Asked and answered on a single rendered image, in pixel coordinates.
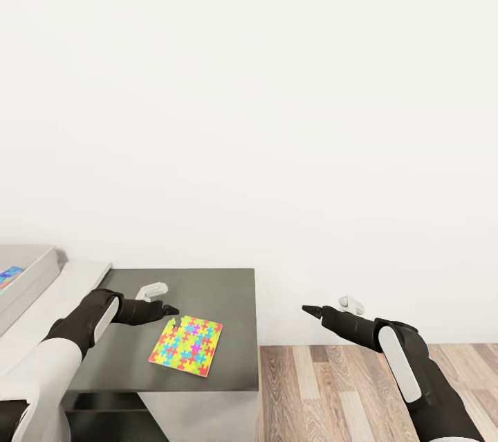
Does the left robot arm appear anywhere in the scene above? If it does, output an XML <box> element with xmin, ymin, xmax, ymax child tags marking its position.
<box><xmin>0</xmin><ymin>282</ymin><xmax>179</xmax><ymax>442</ymax></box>

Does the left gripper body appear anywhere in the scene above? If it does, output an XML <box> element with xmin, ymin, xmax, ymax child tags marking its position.
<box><xmin>127</xmin><ymin>300</ymin><xmax>163</xmax><ymax>326</ymax></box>

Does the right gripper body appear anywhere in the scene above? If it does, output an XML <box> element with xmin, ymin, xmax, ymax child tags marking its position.
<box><xmin>321</xmin><ymin>305</ymin><xmax>363</xmax><ymax>344</ymax></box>

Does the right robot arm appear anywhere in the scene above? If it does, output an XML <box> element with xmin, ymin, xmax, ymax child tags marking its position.
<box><xmin>302</xmin><ymin>295</ymin><xmax>485</xmax><ymax>442</ymax></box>

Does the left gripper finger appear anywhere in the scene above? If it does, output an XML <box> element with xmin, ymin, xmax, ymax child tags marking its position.
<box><xmin>161</xmin><ymin>304</ymin><xmax>179</xmax><ymax>318</ymax></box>

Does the jigsaw puzzle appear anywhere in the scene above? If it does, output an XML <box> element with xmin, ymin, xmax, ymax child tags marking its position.
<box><xmin>149</xmin><ymin>316</ymin><xmax>222</xmax><ymax>378</ymax></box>

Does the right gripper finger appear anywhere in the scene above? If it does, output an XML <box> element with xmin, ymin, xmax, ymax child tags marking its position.
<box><xmin>302</xmin><ymin>305</ymin><xmax>325</xmax><ymax>319</ymax></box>

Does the board game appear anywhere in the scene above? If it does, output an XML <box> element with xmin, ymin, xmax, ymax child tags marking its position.
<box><xmin>0</xmin><ymin>266</ymin><xmax>22</xmax><ymax>291</ymax></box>

